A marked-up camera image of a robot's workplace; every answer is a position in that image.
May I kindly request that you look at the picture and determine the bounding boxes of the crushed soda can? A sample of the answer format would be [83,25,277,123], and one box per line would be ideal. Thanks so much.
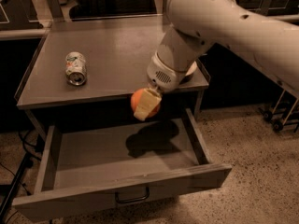
[65,51,87,86]

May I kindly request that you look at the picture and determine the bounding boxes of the grey cabinet counter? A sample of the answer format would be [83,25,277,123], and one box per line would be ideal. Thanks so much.
[17,16,208,137]

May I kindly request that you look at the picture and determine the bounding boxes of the white bowl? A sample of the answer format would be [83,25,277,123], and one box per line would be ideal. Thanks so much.
[180,62,197,84]

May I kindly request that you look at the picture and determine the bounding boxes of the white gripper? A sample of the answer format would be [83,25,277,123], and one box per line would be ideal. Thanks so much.
[133,51,187,122]

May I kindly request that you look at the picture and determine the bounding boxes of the orange fruit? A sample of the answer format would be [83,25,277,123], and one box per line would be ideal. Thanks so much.
[130,88,162,119]

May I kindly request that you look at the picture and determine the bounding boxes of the black drawer handle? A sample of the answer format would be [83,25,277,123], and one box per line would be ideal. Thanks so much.
[114,187,150,204]

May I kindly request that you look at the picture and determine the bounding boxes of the open grey top drawer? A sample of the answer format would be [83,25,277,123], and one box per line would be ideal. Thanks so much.
[12,110,232,222]

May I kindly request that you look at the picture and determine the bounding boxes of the black floor cables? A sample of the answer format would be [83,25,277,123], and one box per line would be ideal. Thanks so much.
[0,129,45,198]

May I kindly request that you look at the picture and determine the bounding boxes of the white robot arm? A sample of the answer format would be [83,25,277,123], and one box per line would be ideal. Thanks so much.
[131,0,299,120]

